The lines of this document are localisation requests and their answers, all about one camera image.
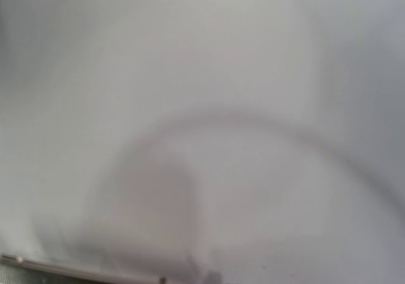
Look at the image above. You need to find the white sheet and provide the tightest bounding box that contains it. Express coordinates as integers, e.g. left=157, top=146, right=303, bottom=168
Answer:
left=1, top=0, right=404, bottom=283

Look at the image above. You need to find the black folder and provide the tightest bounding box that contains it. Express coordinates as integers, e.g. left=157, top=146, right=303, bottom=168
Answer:
left=1, top=254, right=168, bottom=284

